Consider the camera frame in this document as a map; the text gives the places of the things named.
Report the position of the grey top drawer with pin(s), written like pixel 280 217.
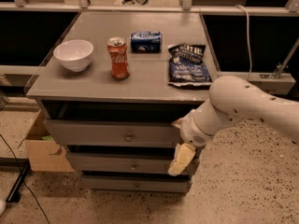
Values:
pixel 112 134

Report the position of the blue chip bag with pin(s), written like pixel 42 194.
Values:
pixel 186 66

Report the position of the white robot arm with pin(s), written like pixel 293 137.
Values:
pixel 231 99

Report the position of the cardboard box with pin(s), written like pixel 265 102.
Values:
pixel 44 154

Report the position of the metal railing frame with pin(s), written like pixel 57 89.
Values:
pixel 149 3

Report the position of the grey middle drawer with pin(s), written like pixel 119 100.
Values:
pixel 119 163

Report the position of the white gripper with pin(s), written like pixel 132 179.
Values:
pixel 191 132

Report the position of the red cola can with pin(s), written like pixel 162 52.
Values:
pixel 117 49

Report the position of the blue soda can lying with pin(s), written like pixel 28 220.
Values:
pixel 146 42

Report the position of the white bowl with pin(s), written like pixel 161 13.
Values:
pixel 74 55

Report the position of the black floor bar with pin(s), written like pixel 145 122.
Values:
pixel 14 195

